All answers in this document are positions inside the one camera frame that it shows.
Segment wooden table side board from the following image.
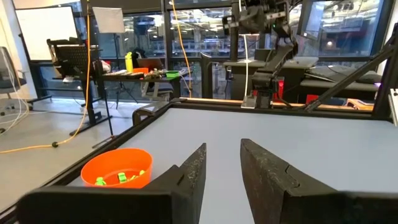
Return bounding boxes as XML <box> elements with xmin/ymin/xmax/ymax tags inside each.
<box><xmin>180</xmin><ymin>96</ymin><xmax>376</xmax><ymax>112</ymax></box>

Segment black work desk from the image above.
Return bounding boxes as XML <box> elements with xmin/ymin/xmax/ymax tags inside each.
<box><xmin>101</xmin><ymin>70</ymin><xmax>191</xmax><ymax>100</ymax></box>

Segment white square reflector panel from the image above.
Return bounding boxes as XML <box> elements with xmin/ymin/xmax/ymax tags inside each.
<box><xmin>92</xmin><ymin>6</ymin><xmax>126</xmax><ymax>34</ymax></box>

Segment white floor cables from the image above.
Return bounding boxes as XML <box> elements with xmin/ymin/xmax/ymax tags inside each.
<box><xmin>0</xmin><ymin>60</ymin><xmax>31</xmax><ymax>135</ymax></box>

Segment orange plastic bowl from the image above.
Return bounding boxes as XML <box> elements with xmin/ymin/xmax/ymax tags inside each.
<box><xmin>80</xmin><ymin>147</ymin><xmax>154</xmax><ymax>190</ymax></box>

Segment white cable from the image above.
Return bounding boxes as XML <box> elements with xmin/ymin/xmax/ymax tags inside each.
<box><xmin>243</xmin><ymin>33</ymin><xmax>251</xmax><ymax>98</ymax></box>

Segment black tripod stand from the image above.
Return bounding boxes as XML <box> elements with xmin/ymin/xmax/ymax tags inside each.
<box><xmin>112</xmin><ymin>32</ymin><xmax>139</xmax><ymax>110</ymax></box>

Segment yellow-green bottle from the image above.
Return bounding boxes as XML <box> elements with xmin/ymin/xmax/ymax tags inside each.
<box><xmin>124</xmin><ymin>51</ymin><xmax>134</xmax><ymax>73</ymax></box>

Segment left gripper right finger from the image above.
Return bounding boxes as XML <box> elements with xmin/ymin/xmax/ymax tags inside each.
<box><xmin>240</xmin><ymin>138</ymin><xmax>398</xmax><ymax>224</ymax></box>

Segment dark gray desk top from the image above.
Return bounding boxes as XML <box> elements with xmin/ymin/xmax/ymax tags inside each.
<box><xmin>223</xmin><ymin>55</ymin><xmax>383</xmax><ymax>94</ymax></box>

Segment white board panel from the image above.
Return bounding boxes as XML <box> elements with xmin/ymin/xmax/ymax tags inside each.
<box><xmin>14</xmin><ymin>5</ymin><xmax>79</xmax><ymax>62</ymax></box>

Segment red box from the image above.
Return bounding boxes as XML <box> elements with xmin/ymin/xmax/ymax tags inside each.
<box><xmin>305</xmin><ymin>94</ymin><xmax>320</xmax><ymax>106</ymax></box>

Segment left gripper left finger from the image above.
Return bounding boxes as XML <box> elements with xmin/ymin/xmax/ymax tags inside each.
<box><xmin>17</xmin><ymin>142</ymin><xmax>208</xmax><ymax>224</ymax></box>

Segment yellow extension cord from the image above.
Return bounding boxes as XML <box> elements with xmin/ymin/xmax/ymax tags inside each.
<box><xmin>170</xmin><ymin>0</ymin><xmax>193</xmax><ymax>98</ymax></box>

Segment open laptop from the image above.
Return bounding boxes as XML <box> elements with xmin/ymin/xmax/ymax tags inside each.
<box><xmin>136</xmin><ymin>57</ymin><xmax>165</xmax><ymax>71</ymax></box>

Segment yellow hanging cord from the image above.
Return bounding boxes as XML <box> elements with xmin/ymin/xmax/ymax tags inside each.
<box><xmin>0</xmin><ymin>0</ymin><xmax>91</xmax><ymax>155</ymax></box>

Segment black frame bracket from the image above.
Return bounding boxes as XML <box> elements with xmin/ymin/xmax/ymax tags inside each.
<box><xmin>132</xmin><ymin>101</ymin><xmax>171</xmax><ymax>126</ymax></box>

